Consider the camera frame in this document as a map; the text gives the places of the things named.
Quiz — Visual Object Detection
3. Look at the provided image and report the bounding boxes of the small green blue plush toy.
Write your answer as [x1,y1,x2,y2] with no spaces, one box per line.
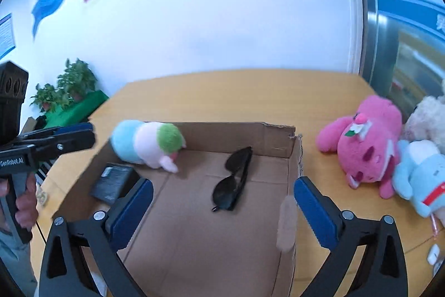
[110,119,186,174]

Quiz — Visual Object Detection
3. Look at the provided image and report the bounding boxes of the person's left hand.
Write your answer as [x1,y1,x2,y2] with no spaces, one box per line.
[14,175,38,229]

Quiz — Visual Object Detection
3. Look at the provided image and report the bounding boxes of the black sunglasses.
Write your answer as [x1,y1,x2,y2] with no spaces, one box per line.
[211,146,253,213]

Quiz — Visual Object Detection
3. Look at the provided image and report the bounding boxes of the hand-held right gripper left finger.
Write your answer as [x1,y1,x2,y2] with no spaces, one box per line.
[39,178,154,297]

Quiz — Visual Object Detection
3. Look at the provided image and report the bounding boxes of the black white striped item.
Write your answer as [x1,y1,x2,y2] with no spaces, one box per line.
[36,161,53,187]

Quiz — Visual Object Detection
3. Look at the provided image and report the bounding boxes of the blue wall notice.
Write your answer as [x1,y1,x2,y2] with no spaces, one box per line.
[0,13,16,59]

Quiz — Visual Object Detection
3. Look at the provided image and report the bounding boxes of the pink bear plush toy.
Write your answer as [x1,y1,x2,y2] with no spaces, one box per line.
[316,95,404,199]

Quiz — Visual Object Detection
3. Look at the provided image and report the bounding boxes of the wooden desktop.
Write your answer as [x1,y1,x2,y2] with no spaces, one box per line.
[33,69,445,297]

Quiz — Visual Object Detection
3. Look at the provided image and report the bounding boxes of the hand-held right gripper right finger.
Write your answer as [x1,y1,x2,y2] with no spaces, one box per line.
[294,176,409,297]

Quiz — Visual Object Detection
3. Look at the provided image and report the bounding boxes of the small black box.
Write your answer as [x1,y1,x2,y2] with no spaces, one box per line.
[90,163,138,203]

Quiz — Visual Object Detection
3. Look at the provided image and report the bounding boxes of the potted green plant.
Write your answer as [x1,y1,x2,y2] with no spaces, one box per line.
[29,83,70,113]
[56,58,98,103]

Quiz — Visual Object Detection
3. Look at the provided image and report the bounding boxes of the blue plush toy red band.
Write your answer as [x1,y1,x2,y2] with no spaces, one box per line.
[392,140,445,218]

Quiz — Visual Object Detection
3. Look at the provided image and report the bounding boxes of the person's grey clothing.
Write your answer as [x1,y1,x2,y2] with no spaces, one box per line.
[0,231,38,297]

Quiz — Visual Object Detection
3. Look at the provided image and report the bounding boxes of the green cloth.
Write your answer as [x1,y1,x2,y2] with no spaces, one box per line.
[45,90,109,129]

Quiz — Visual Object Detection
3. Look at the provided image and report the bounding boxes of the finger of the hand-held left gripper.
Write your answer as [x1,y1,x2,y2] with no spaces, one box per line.
[16,122,94,144]
[21,129,96,162]

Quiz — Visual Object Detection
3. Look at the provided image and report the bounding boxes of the beige plush toy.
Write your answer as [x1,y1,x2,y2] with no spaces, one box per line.
[403,81,445,144]

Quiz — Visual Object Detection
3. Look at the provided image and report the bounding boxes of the cardboard box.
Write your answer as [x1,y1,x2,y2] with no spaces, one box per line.
[52,121,304,297]

